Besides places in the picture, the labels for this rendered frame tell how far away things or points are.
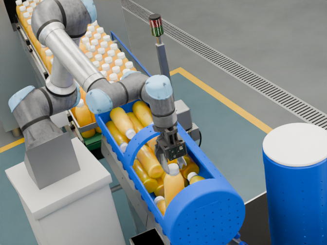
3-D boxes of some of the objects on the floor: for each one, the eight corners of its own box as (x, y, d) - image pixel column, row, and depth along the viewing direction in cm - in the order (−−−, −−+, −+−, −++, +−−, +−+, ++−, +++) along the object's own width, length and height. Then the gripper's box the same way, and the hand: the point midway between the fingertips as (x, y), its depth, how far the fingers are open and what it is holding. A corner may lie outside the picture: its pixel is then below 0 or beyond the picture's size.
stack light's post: (187, 202, 379) (157, 46, 317) (185, 198, 382) (154, 43, 320) (193, 200, 380) (164, 43, 318) (190, 196, 383) (161, 41, 321)
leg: (149, 281, 332) (127, 196, 297) (145, 273, 337) (122, 189, 301) (159, 276, 334) (137, 191, 298) (155, 270, 338) (134, 184, 303)
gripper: (154, 136, 184) (166, 188, 197) (188, 123, 187) (197, 175, 199) (144, 122, 191) (156, 173, 203) (177, 110, 194) (187, 161, 206)
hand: (172, 166), depth 203 cm, fingers closed on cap, 4 cm apart
